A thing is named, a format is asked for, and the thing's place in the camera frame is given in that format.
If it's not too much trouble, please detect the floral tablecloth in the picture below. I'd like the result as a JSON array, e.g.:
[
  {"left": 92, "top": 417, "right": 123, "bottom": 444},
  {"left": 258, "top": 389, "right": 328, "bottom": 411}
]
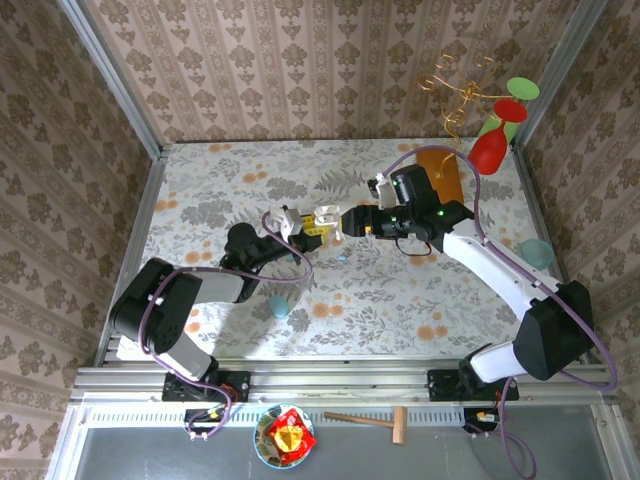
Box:
[{"left": 130, "top": 139, "right": 576, "bottom": 360}]

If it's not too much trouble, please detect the red plastic goblet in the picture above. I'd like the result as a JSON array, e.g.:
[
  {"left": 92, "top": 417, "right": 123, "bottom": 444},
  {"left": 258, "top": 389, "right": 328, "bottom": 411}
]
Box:
[{"left": 467, "top": 98, "right": 530, "bottom": 176}]

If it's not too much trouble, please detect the teal plastic cup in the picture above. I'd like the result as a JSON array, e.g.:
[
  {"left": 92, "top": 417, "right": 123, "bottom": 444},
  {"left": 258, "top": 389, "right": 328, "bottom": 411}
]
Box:
[{"left": 519, "top": 238, "right": 557, "bottom": 272}]

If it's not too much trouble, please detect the green plastic goblet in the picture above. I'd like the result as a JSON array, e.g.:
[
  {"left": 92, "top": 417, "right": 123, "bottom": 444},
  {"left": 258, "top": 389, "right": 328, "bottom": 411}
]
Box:
[{"left": 474, "top": 77, "right": 541, "bottom": 151}]

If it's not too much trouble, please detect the black connector box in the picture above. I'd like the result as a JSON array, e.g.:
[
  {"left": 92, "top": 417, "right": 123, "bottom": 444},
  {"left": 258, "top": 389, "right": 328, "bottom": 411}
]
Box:
[
  {"left": 463, "top": 407, "right": 501, "bottom": 434},
  {"left": 184, "top": 407, "right": 236, "bottom": 430}
]

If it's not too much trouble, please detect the red gold foil packet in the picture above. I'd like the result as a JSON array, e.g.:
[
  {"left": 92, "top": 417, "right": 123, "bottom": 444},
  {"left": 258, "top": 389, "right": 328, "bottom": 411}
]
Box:
[{"left": 264, "top": 407, "right": 318, "bottom": 459}]

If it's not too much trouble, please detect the floral patterned bowl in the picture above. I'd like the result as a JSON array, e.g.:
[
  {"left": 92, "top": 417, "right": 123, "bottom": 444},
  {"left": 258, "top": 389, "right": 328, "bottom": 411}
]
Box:
[{"left": 253, "top": 403, "right": 316, "bottom": 470}]

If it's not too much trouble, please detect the perforated metal strip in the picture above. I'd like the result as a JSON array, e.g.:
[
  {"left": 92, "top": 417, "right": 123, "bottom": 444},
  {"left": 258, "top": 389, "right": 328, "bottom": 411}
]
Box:
[{"left": 82, "top": 402, "right": 467, "bottom": 427}]

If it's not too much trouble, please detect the wooden mallet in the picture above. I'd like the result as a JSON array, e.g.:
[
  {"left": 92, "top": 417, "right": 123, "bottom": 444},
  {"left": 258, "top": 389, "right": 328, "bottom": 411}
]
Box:
[{"left": 323, "top": 406, "right": 410, "bottom": 446}]

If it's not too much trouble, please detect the grey metal panel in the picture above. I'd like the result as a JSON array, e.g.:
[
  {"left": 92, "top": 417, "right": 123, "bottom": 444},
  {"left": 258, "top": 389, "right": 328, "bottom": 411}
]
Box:
[{"left": 74, "top": 424, "right": 616, "bottom": 480}]

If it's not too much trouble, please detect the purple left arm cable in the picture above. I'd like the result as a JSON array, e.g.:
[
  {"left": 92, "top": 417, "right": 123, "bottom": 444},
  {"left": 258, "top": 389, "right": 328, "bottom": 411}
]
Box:
[{"left": 141, "top": 212, "right": 315, "bottom": 441}]

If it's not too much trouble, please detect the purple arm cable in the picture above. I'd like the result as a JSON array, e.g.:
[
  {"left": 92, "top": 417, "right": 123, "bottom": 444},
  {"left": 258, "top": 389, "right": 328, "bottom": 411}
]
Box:
[
  {"left": 141, "top": 212, "right": 315, "bottom": 441},
  {"left": 377, "top": 144, "right": 620, "bottom": 480}
]

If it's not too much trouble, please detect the gold wire sculpture wooden base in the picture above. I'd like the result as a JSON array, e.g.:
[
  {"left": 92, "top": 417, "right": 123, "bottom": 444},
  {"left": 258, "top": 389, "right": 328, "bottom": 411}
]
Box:
[{"left": 415, "top": 52, "right": 501, "bottom": 205}]

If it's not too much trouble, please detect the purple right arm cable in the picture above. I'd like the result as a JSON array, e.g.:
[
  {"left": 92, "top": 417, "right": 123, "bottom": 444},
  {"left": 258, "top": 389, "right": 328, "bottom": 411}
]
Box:
[{"left": 377, "top": 144, "right": 620, "bottom": 480}]

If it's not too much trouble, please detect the aluminium side rail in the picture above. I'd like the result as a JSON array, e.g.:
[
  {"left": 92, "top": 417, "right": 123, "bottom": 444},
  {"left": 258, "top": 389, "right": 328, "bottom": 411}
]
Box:
[
  {"left": 513, "top": 147, "right": 591, "bottom": 364},
  {"left": 94, "top": 149, "right": 169, "bottom": 361}
]

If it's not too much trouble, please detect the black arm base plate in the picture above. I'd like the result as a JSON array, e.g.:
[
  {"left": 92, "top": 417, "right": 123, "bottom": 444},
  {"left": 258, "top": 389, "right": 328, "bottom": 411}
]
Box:
[
  {"left": 427, "top": 368, "right": 520, "bottom": 402},
  {"left": 162, "top": 370, "right": 251, "bottom": 404}
]

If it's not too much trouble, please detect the aluminium mounting rail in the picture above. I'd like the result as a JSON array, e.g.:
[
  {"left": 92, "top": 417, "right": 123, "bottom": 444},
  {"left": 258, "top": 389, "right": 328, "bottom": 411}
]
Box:
[{"left": 69, "top": 355, "right": 621, "bottom": 405}]

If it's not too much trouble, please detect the aluminium frame post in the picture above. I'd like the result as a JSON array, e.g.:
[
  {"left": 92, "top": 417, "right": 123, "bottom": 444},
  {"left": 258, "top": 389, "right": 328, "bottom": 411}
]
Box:
[
  {"left": 57, "top": 0, "right": 166, "bottom": 159},
  {"left": 512, "top": 0, "right": 611, "bottom": 151}
]

